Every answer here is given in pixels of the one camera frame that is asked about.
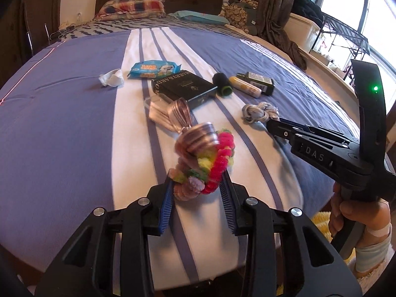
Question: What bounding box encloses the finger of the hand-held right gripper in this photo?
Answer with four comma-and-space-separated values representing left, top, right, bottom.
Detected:
266, 119, 310, 146
294, 124, 352, 145

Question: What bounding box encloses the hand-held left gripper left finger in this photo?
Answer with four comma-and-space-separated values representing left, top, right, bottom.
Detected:
35, 170, 175, 297

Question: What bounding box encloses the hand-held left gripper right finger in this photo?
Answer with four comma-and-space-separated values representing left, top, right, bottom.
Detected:
218, 170, 363, 297

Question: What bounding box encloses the blue snack packet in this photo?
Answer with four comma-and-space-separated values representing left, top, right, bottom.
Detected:
127, 59, 183, 80

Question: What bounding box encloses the white elastic bandage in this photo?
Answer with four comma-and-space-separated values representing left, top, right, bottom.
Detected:
98, 67, 125, 88

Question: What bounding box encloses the person's right forearm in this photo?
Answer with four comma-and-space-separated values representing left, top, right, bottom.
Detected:
353, 201, 394, 280

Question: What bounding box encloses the person's right hand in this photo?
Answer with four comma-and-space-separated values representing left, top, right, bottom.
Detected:
328, 182, 391, 242

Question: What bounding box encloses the grey knotted cloth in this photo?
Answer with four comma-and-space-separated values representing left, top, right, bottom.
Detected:
241, 101, 280, 125

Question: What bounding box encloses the dark green box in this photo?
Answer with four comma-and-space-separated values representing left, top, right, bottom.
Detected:
236, 71, 276, 96

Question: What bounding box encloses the yellow tube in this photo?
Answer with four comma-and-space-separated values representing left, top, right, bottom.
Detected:
228, 76, 264, 99

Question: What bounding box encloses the black thread spool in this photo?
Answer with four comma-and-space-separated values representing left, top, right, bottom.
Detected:
212, 72, 233, 98

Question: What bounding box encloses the clear plastic packaging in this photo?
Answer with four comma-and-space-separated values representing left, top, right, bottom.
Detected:
144, 95, 174, 127

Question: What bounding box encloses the black metal rack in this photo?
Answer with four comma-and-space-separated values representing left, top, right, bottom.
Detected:
312, 11, 370, 85

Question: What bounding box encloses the white storage box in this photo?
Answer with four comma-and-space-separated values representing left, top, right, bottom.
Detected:
283, 12, 324, 54

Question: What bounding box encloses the black book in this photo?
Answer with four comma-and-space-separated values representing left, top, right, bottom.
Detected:
151, 70, 218, 110

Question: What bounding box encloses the brown curtain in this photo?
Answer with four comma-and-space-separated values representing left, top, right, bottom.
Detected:
227, 0, 307, 70

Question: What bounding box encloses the patterned bag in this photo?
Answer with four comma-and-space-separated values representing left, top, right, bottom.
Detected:
218, 0, 260, 36

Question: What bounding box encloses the black jacket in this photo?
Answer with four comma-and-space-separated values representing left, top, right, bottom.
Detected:
291, 0, 325, 28

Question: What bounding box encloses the teal pillow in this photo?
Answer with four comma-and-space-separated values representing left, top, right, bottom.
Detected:
167, 10, 231, 27

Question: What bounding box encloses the striped blue bed cover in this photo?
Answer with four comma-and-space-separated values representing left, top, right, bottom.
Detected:
0, 26, 361, 292

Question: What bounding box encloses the plaid pillow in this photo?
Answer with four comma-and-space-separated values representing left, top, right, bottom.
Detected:
93, 0, 168, 22

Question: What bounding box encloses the dark wooden wardrobe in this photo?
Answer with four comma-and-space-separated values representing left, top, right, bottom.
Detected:
0, 0, 65, 82

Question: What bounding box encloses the metal frame chair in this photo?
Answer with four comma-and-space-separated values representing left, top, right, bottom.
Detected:
19, 1, 51, 58

